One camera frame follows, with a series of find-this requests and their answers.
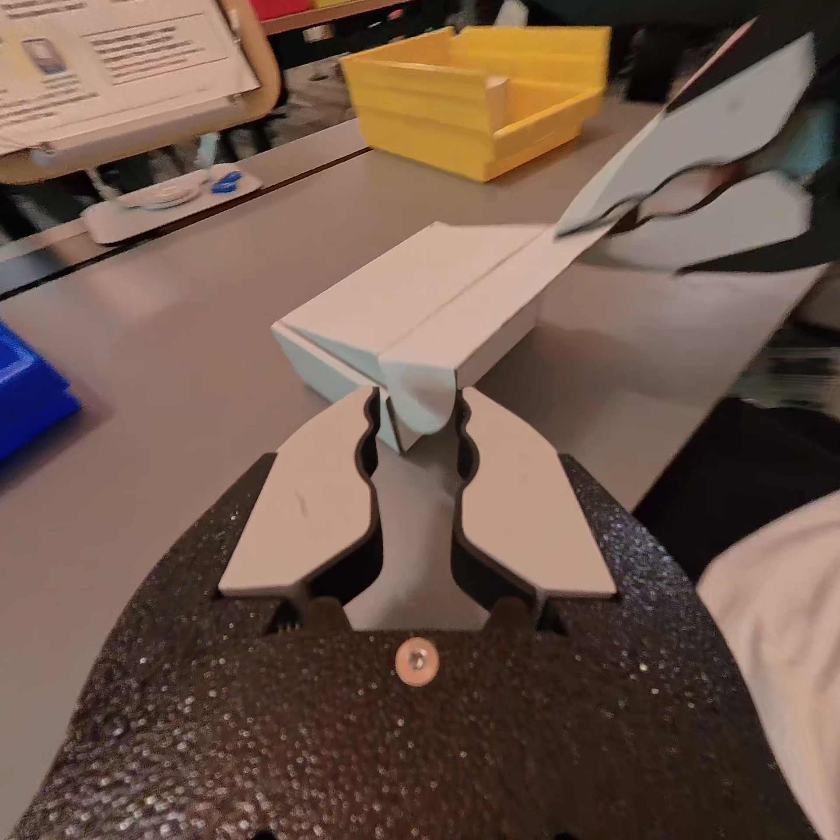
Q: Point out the small blue clip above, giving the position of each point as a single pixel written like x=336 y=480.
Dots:
x=226 y=184

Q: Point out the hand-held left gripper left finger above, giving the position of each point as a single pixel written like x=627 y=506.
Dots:
x=302 y=518

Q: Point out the white stand base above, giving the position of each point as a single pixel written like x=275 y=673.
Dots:
x=118 y=220

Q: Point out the white cardboard mailer box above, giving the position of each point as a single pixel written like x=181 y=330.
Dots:
x=407 y=295

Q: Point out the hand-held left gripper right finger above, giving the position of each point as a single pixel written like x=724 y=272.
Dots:
x=531 y=518

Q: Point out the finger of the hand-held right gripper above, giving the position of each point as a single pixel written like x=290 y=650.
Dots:
x=735 y=223
x=722 y=111

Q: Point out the yellow plastic bin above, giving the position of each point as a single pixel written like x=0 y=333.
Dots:
x=426 y=111

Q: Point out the blue plastic bin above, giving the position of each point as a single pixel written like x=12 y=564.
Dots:
x=29 y=394

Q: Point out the printed instruction sheet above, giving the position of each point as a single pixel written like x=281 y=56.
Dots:
x=118 y=59

